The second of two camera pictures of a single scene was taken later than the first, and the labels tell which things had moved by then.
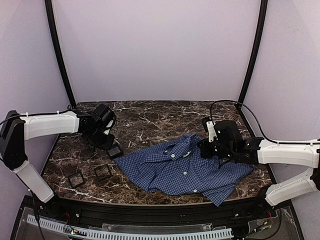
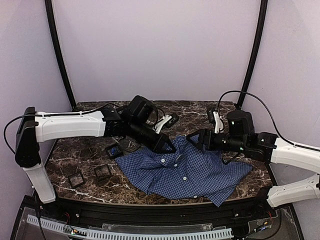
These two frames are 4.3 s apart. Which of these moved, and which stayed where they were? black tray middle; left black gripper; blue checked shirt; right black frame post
Moved: left black gripper
Stayed: right black frame post; black tray middle; blue checked shirt
